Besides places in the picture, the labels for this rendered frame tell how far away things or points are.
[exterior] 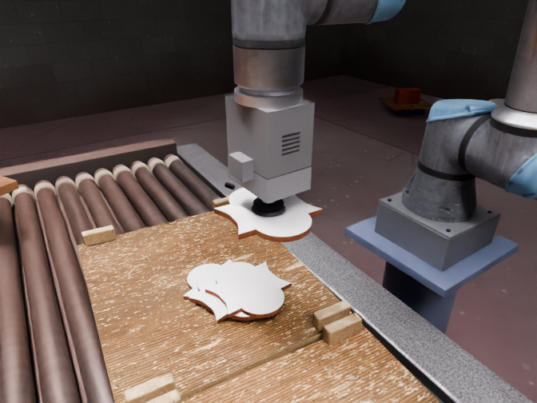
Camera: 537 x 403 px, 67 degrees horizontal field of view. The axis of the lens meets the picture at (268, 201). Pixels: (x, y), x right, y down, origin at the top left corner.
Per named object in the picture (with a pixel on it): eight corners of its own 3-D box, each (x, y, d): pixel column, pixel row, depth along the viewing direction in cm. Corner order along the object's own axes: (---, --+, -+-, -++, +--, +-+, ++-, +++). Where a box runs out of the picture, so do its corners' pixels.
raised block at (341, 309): (343, 311, 63) (344, 297, 62) (351, 319, 62) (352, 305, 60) (311, 325, 61) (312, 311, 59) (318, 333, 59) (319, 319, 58)
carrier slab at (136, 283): (241, 209, 94) (240, 203, 94) (356, 325, 63) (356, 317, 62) (78, 251, 80) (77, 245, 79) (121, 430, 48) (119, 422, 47)
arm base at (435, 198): (426, 184, 99) (435, 145, 95) (487, 209, 89) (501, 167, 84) (387, 200, 91) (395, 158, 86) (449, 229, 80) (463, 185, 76)
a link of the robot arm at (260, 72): (259, 52, 38) (216, 42, 44) (260, 101, 40) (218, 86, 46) (320, 45, 42) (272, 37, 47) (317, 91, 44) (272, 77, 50)
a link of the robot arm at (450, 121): (445, 149, 92) (461, 89, 86) (498, 172, 82) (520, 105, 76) (405, 157, 88) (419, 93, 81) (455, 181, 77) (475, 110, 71)
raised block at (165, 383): (173, 384, 52) (171, 369, 50) (178, 395, 50) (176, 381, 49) (125, 404, 49) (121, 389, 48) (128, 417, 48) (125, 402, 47)
